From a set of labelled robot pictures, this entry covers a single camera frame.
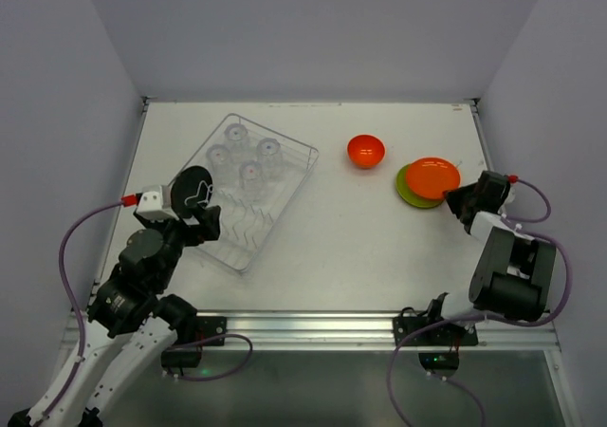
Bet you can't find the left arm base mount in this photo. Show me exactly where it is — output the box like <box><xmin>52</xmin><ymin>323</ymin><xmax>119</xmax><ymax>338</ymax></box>
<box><xmin>160</xmin><ymin>316</ymin><xmax>228</xmax><ymax>375</ymax></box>

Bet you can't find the aluminium rail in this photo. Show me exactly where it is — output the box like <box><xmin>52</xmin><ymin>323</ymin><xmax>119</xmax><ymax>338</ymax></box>
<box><xmin>198</xmin><ymin>310</ymin><xmax>560</xmax><ymax>351</ymax></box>

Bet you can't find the clear cup right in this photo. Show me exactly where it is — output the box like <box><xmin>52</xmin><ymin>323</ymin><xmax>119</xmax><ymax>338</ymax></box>
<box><xmin>256</xmin><ymin>138</ymin><xmax>284</xmax><ymax>180</ymax></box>

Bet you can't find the orange bowl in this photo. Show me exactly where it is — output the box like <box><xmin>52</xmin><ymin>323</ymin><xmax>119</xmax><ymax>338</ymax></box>
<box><xmin>346</xmin><ymin>134</ymin><xmax>386</xmax><ymax>169</ymax></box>

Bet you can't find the green plate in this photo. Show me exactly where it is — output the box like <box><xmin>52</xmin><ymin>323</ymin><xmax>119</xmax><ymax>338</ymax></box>
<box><xmin>395</xmin><ymin>164</ymin><xmax>443</xmax><ymax>209</ymax></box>

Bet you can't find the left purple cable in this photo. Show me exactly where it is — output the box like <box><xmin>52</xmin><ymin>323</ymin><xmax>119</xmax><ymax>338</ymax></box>
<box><xmin>42</xmin><ymin>194</ymin><xmax>255</xmax><ymax>418</ymax></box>

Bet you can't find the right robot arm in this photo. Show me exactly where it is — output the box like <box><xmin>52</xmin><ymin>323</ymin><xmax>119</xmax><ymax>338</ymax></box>
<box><xmin>427</xmin><ymin>171</ymin><xmax>557</xmax><ymax>324</ymax></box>

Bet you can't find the black plate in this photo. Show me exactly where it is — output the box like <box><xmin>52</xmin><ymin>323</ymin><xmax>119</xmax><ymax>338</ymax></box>
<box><xmin>170</xmin><ymin>165</ymin><xmax>213</xmax><ymax>220</ymax></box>

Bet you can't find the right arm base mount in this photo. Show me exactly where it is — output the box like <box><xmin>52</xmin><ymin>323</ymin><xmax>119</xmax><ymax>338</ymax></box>
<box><xmin>392</xmin><ymin>293</ymin><xmax>479</xmax><ymax>378</ymax></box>

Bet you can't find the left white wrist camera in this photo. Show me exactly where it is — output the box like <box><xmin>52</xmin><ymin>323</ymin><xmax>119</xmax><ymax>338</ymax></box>
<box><xmin>135</xmin><ymin>185</ymin><xmax>177</xmax><ymax>221</ymax></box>

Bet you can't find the clear cup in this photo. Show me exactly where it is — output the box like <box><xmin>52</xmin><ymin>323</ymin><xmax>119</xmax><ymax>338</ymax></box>
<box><xmin>256</xmin><ymin>138</ymin><xmax>284</xmax><ymax>180</ymax></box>
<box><xmin>206</xmin><ymin>144</ymin><xmax>232</xmax><ymax>177</ymax></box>
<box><xmin>224</xmin><ymin>123</ymin><xmax>250</xmax><ymax>156</ymax></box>
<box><xmin>239</xmin><ymin>160</ymin><xmax>265</xmax><ymax>201</ymax></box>

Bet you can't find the clear wire dish rack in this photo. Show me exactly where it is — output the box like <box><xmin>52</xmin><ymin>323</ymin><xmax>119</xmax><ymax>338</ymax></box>
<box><xmin>182</xmin><ymin>113</ymin><xmax>319</xmax><ymax>272</ymax></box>

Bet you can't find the clear cup front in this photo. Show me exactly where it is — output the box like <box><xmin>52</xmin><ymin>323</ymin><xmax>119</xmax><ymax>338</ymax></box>
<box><xmin>239</xmin><ymin>160</ymin><xmax>265</xmax><ymax>201</ymax></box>

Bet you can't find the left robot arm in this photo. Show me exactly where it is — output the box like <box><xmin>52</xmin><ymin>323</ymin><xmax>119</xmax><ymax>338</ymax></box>
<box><xmin>9</xmin><ymin>203</ymin><xmax>221</xmax><ymax>426</ymax></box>

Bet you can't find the clear cup back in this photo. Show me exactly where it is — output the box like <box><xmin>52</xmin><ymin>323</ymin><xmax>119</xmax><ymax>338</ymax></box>
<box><xmin>224</xmin><ymin>123</ymin><xmax>250</xmax><ymax>156</ymax></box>

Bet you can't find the orange plate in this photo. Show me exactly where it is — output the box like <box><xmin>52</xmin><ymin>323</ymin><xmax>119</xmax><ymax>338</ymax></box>
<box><xmin>405</xmin><ymin>157</ymin><xmax>461</xmax><ymax>200</ymax></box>

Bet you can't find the clear cup left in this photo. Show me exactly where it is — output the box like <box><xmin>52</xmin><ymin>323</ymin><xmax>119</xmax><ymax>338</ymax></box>
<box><xmin>206</xmin><ymin>144</ymin><xmax>232</xmax><ymax>177</ymax></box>

